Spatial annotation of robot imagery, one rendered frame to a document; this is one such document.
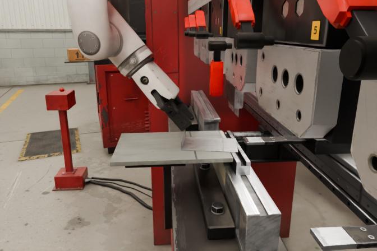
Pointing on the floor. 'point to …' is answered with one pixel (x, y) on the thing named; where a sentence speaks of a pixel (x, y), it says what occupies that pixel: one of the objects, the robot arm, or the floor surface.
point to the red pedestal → (64, 176)
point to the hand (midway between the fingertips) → (183, 117)
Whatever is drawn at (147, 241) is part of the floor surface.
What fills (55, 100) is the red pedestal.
